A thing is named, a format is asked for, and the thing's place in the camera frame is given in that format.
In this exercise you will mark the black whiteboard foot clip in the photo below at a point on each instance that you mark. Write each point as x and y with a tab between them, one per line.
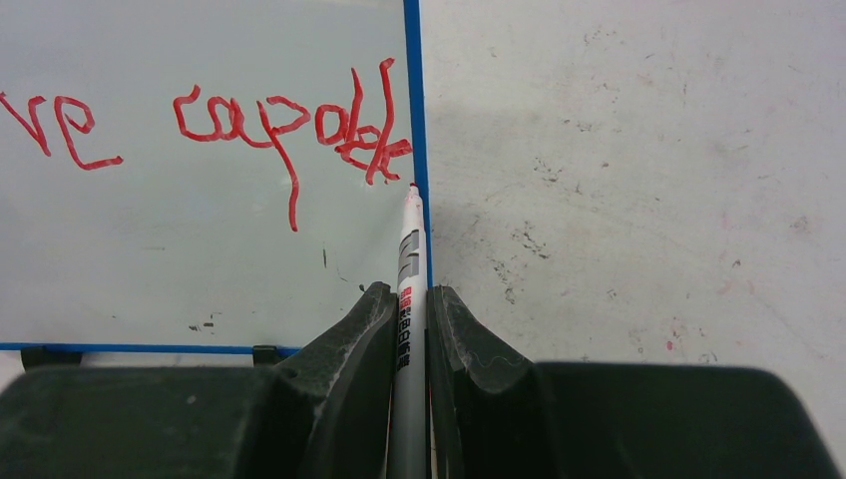
268	355
42	356

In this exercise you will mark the red whiteboard marker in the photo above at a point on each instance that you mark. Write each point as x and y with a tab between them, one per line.
408	449

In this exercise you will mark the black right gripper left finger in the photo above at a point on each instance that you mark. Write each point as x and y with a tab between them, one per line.
319	413

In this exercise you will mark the blue-framed whiteboard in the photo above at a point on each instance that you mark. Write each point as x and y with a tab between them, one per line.
201	176

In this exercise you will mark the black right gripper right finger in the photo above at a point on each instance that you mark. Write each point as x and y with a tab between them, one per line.
498	414

